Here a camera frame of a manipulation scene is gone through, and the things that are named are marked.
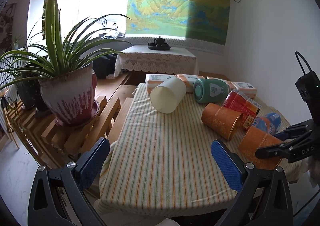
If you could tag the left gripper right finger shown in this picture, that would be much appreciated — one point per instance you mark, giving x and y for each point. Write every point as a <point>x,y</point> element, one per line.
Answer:
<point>263,196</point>

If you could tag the red instant noodle cup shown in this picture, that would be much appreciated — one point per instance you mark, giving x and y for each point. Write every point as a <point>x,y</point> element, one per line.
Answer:
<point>239,102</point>

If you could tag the black bag on floor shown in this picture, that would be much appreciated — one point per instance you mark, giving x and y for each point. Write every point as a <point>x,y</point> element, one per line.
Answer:
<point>105,65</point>

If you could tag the green thermos bottle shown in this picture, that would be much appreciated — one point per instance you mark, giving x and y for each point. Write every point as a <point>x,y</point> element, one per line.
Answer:
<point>210,91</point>

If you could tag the dark small plant pot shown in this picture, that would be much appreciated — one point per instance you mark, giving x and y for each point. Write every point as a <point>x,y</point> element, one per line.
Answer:
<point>29,93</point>

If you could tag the green spider plant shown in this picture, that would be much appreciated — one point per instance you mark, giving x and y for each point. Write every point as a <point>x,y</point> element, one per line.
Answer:
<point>60,55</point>

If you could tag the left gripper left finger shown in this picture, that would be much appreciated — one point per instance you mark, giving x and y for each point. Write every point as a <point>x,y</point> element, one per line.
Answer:
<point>45,203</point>

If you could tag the tissue pack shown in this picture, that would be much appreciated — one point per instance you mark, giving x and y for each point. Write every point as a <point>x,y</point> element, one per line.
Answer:
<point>189,81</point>
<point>154,80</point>
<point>245,88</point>
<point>229,83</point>

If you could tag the black teapot tray set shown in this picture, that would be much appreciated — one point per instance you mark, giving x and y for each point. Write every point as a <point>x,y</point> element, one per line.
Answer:
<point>159,44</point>

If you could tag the wooden slatted plant stand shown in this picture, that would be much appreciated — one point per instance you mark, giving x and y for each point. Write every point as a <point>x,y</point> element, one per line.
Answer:
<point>53,145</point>

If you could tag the tissue pack rightmost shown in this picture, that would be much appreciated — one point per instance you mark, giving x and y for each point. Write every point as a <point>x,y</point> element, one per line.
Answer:
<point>245,88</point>

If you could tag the orange blue soda bottle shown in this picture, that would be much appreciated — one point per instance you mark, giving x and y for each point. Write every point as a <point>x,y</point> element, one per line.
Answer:
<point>269,123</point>

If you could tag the floral wall hanging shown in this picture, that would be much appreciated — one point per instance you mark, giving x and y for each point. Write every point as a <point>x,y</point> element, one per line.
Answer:
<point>6,22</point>

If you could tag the lace covered low table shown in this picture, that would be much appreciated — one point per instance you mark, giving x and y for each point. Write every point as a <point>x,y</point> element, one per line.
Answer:
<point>177,60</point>

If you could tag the red white flower pot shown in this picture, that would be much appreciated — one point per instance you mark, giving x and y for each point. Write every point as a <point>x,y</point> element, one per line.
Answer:
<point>70,97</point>

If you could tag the striped table cloth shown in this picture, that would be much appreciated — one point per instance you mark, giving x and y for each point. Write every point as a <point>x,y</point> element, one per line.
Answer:
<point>162,165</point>

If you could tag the landscape painting roller blind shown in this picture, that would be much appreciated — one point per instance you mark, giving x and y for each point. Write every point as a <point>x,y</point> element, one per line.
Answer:
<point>205,20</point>

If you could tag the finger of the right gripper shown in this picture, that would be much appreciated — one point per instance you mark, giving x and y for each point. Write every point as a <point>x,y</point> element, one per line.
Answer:
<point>295,131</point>
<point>281,150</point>

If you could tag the cream white cup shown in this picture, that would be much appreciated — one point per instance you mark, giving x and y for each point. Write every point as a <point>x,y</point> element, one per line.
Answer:
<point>167,96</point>

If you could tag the tissue pack leftmost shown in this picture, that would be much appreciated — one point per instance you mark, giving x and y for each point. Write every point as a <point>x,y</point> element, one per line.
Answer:
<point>154,80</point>

